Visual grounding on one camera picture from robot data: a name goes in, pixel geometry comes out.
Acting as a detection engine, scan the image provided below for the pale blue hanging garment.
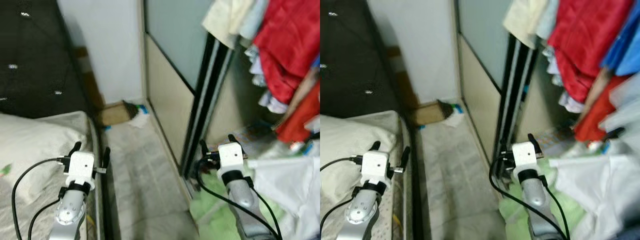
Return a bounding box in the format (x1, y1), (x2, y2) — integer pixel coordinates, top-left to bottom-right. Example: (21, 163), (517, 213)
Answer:
(536, 0), (562, 41)
(239, 0), (269, 41)

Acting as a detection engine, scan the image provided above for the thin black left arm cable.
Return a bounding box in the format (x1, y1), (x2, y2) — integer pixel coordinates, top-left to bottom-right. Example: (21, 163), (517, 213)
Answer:
(27, 199), (62, 240)
(320, 197), (359, 234)

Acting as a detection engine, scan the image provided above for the light green cloth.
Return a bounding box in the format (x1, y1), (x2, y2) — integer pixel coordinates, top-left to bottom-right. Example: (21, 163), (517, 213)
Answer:
(500, 160), (586, 240)
(190, 167), (282, 240)

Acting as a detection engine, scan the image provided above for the orange red garment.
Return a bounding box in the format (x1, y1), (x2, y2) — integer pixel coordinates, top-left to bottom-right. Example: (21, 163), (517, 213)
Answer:
(574, 75), (631, 144)
(275, 82), (321, 144)

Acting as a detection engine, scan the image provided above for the black tufted headboard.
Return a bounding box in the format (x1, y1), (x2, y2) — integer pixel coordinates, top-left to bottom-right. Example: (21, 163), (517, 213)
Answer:
(0, 0), (97, 119)
(320, 0), (402, 119)

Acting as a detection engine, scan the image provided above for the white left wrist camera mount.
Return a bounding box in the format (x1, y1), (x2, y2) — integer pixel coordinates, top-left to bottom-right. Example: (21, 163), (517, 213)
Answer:
(361, 150), (391, 182)
(67, 151), (96, 183)

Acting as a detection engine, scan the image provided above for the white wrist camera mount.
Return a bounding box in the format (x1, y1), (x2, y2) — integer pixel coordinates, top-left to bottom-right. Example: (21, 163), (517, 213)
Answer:
(67, 151), (96, 183)
(218, 143), (246, 169)
(511, 141), (539, 168)
(361, 150), (391, 182)

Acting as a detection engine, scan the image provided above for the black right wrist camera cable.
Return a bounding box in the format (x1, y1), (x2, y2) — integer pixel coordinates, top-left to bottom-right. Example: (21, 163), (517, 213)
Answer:
(488, 155), (571, 240)
(195, 159), (283, 240)

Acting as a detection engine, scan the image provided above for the white blue crumpled wrapper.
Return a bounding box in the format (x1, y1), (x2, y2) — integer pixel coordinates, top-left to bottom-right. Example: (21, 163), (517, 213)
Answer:
(442, 102), (466, 129)
(129, 102), (151, 129)

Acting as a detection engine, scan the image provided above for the wardrobe sliding door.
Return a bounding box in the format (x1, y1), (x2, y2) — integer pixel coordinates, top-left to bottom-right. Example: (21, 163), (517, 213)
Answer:
(455, 0), (541, 172)
(142, 0), (236, 180)

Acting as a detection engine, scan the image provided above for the red hanging garment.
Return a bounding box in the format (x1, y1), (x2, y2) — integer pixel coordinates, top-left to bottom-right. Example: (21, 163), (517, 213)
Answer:
(252, 0), (321, 104)
(547, 0), (636, 104)

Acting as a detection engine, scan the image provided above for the cream pillow with tree print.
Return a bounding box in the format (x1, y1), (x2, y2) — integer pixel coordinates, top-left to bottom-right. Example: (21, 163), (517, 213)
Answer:
(320, 114), (396, 206)
(0, 112), (89, 206)

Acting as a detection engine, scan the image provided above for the pale lilac garment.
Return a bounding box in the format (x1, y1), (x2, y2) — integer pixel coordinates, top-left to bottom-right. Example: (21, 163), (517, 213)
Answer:
(245, 45), (289, 114)
(542, 45), (584, 114)

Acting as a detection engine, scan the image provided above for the cream hanging garment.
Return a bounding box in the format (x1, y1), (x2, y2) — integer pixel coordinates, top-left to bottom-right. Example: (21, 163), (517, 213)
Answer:
(202, 0), (256, 49)
(502, 0), (551, 49)

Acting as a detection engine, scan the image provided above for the grey quilted mattress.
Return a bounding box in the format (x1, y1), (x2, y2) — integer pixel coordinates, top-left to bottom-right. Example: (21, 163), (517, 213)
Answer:
(320, 110), (416, 240)
(0, 110), (108, 240)

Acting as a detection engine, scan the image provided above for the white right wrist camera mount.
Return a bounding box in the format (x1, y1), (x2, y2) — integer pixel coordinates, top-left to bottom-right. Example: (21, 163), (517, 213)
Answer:
(511, 141), (539, 168)
(218, 143), (246, 169)

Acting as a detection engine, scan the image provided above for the brown cardboard box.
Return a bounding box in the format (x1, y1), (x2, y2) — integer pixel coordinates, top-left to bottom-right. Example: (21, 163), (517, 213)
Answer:
(97, 100), (138, 127)
(410, 100), (451, 126)

